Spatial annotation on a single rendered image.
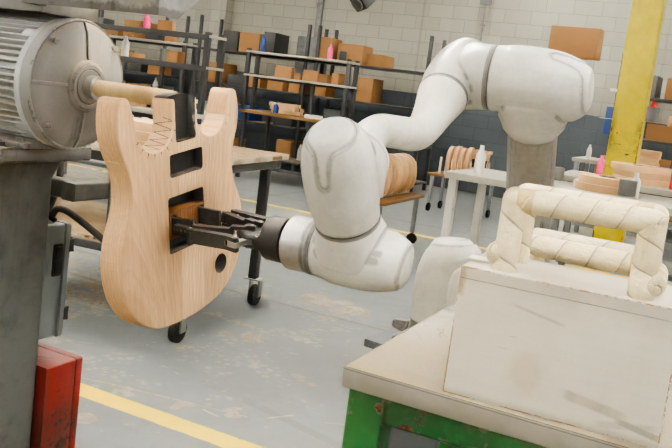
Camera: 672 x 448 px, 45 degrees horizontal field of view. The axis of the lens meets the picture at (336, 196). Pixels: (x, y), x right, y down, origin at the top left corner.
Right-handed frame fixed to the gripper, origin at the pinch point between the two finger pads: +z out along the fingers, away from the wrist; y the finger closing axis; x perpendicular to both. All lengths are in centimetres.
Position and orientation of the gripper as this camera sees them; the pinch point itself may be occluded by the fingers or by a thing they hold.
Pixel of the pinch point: (188, 220)
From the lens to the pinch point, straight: 145.0
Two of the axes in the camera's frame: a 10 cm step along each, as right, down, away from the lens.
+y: 4.5, -2.2, 8.6
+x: 0.4, -9.6, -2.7
